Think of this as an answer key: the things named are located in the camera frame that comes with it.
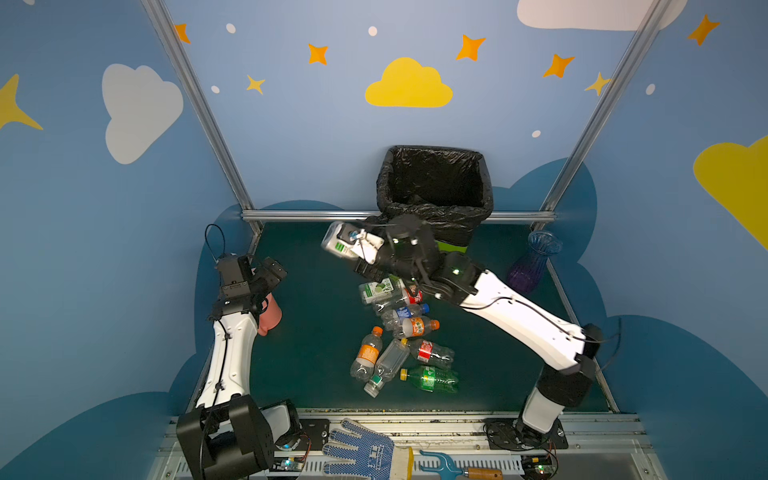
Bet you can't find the orange red label bottle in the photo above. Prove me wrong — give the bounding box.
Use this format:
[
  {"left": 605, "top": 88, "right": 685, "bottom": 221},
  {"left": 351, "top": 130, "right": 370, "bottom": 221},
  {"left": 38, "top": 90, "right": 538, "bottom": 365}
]
[{"left": 393, "top": 317, "right": 440, "bottom": 339}]

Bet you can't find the large lime label bottle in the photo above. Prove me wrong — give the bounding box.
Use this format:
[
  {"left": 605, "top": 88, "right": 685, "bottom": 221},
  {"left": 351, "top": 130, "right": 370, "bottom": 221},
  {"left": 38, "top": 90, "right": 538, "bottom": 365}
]
[{"left": 321, "top": 221, "right": 365, "bottom": 260}]

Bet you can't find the clear bottle green label front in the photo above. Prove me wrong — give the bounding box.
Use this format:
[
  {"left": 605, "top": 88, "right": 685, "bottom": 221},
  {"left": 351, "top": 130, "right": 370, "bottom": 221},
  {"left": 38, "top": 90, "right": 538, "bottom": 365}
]
[{"left": 364, "top": 338, "right": 410, "bottom": 398}]

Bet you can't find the orange label bottle front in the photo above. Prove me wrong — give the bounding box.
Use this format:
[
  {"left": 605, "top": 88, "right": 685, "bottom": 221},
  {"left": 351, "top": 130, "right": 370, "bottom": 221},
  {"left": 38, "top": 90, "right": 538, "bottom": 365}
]
[{"left": 350, "top": 326, "right": 384, "bottom": 382}]

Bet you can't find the green Sprite bottle yellow cap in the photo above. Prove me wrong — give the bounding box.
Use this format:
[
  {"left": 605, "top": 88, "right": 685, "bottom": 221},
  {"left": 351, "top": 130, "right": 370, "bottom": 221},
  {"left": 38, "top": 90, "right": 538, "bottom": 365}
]
[{"left": 399, "top": 366, "right": 459, "bottom": 394}]

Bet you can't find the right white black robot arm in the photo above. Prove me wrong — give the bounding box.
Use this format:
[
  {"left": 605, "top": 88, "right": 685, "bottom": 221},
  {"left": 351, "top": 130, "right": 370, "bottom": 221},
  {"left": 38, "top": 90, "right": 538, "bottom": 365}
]
[{"left": 336, "top": 215, "right": 603, "bottom": 435}]

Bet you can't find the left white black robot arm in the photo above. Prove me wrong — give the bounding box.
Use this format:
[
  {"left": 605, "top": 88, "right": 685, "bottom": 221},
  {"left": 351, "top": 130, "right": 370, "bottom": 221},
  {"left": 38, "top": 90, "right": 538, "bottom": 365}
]
[{"left": 176, "top": 255, "right": 302, "bottom": 479}]

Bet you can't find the green plastic trash bin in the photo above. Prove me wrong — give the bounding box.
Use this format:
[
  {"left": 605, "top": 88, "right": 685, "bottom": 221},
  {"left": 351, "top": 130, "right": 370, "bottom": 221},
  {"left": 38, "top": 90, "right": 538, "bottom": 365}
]
[{"left": 436, "top": 240, "right": 468, "bottom": 254}]

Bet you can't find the lime label bottle near bin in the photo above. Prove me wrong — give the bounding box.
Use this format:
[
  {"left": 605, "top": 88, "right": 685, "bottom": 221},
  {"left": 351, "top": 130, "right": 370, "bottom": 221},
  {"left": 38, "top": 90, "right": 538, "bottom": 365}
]
[{"left": 358, "top": 277, "right": 403, "bottom": 305}]

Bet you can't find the black bin liner bag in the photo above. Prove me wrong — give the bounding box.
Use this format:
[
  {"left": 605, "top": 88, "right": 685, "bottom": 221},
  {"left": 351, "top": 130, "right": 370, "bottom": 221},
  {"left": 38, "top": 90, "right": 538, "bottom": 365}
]
[{"left": 376, "top": 145, "right": 494, "bottom": 246}]

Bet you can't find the pink plastic watering can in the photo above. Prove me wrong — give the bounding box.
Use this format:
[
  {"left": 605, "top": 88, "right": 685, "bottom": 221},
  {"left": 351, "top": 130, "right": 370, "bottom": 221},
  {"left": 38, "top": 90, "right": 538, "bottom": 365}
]
[{"left": 258, "top": 293, "right": 283, "bottom": 336}]

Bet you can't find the red cola bottle lying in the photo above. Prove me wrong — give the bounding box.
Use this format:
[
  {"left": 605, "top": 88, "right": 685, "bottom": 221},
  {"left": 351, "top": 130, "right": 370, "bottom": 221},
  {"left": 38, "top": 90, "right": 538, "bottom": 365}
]
[{"left": 375, "top": 287, "right": 423, "bottom": 315}]

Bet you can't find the red label bottle lying front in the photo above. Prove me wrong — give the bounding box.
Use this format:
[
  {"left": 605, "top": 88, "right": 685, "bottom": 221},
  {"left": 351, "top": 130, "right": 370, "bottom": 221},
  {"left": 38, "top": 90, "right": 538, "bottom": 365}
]
[{"left": 407, "top": 338, "right": 455, "bottom": 370}]

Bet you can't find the purple glass vase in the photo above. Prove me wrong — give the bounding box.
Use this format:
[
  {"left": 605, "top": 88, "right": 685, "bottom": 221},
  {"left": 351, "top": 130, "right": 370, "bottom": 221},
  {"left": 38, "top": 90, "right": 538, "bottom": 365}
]
[{"left": 507, "top": 230, "right": 563, "bottom": 294}]

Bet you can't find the left green circuit board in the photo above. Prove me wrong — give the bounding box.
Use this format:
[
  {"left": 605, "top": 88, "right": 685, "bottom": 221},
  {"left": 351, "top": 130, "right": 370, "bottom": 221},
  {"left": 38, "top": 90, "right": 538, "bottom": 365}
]
[{"left": 269, "top": 457, "right": 305, "bottom": 474}]

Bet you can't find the green circuit board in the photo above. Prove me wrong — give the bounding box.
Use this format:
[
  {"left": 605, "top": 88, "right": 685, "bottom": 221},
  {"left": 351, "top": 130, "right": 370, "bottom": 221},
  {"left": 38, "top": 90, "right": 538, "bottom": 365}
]
[
  {"left": 521, "top": 456, "right": 557, "bottom": 479},
  {"left": 269, "top": 457, "right": 305, "bottom": 474}
]

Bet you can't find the blue dotted work glove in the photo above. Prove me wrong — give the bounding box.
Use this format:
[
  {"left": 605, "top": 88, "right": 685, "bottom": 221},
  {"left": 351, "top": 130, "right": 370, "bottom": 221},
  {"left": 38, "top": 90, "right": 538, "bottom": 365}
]
[{"left": 322, "top": 419, "right": 414, "bottom": 480}]

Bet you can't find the right green circuit board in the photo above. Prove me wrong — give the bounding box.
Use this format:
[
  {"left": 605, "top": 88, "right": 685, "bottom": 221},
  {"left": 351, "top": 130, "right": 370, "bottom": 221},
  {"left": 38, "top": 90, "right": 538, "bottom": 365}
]
[{"left": 521, "top": 456, "right": 557, "bottom": 479}]

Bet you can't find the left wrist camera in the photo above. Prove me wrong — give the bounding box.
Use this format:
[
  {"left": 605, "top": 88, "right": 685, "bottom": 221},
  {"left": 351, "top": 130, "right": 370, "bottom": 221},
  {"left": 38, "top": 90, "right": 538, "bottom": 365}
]
[{"left": 216, "top": 255, "right": 252, "bottom": 286}]

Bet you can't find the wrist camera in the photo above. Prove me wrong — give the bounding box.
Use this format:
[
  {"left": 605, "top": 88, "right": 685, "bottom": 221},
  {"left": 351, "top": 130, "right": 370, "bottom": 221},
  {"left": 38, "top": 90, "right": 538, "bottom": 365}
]
[
  {"left": 216, "top": 255, "right": 252, "bottom": 286},
  {"left": 350, "top": 229, "right": 385, "bottom": 265}
]

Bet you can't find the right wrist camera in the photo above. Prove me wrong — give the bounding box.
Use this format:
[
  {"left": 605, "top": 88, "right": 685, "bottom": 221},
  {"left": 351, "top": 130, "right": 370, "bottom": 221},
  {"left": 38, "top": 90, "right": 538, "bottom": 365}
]
[{"left": 350, "top": 229, "right": 385, "bottom": 265}]

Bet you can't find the aluminium back frame rail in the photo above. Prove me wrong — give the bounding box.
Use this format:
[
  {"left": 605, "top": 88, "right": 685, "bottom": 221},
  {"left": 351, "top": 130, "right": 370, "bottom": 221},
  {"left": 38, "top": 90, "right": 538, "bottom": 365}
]
[{"left": 241, "top": 209, "right": 556, "bottom": 224}]

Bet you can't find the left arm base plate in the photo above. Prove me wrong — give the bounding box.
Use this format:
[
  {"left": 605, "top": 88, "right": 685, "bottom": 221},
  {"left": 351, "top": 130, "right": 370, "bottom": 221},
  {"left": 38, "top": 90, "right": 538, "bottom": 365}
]
[{"left": 276, "top": 418, "right": 331, "bottom": 452}]

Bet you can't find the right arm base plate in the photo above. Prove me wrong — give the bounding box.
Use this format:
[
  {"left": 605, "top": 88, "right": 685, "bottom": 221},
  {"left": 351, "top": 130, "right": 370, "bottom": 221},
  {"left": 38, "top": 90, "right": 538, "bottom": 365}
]
[{"left": 482, "top": 418, "right": 569, "bottom": 452}]

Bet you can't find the teal garden fork wooden handle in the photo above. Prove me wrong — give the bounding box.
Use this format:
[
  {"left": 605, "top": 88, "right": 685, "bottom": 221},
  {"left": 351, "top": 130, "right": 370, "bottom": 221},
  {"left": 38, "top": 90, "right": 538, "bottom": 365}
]
[{"left": 419, "top": 450, "right": 503, "bottom": 480}]

